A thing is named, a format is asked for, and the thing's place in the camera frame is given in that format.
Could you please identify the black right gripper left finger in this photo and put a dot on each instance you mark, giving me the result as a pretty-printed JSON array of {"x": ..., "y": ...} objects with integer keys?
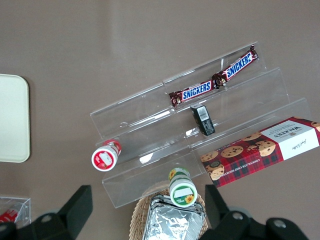
[{"x": 75, "y": 207}]

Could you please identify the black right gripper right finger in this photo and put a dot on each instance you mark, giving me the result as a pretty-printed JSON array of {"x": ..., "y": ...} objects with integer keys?
[{"x": 217, "y": 205}]

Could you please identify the small light wicker basket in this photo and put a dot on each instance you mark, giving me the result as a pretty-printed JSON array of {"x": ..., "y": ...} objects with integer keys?
[{"x": 138, "y": 212}]

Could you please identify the cream plastic tray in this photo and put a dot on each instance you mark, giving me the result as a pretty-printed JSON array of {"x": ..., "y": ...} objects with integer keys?
[{"x": 13, "y": 117}]

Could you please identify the green lidded sunflower cup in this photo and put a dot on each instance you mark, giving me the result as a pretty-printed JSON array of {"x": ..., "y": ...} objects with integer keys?
[{"x": 183, "y": 193}]

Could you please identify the foil container stack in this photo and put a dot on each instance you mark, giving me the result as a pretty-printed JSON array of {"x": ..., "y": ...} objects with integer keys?
[{"x": 170, "y": 222}]

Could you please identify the clear acrylic bottle rack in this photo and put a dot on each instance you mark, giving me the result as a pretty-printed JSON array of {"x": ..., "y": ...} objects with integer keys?
[{"x": 23, "y": 207}]

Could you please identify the red lidded yogurt cup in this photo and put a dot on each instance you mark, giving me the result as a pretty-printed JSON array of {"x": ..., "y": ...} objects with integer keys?
[{"x": 103, "y": 158}]

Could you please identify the Walkers tartan cookie box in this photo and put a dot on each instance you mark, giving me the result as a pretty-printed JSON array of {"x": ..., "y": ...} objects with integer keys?
[{"x": 250, "y": 155}]

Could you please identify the red Coca-Cola bottle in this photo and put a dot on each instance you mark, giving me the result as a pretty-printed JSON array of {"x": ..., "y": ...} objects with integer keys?
[{"x": 7, "y": 216}]

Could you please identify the small black carton box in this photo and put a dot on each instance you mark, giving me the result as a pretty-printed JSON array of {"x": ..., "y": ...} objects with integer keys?
[{"x": 203, "y": 120}]

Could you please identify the clear acrylic stepped display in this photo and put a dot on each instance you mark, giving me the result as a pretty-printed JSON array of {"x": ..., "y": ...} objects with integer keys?
[{"x": 150, "y": 125}]

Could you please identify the Snickers chocolate bar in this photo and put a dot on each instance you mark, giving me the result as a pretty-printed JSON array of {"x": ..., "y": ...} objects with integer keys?
[
  {"x": 238, "y": 66},
  {"x": 196, "y": 91}
]

